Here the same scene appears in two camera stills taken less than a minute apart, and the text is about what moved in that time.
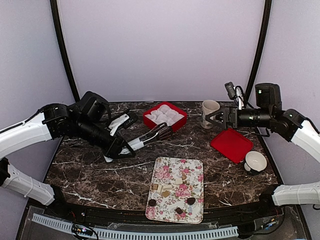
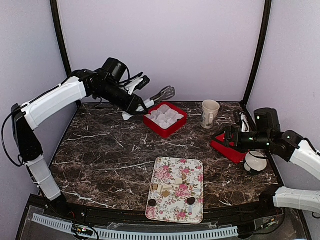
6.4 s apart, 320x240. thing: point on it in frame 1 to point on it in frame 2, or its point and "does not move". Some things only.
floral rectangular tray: [176, 190] does not move
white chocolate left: [159, 188] does not move
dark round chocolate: [152, 202] does not move
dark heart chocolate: [190, 200] does not move
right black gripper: [226, 113] to [230, 131]
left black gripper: [116, 146] to [132, 106]
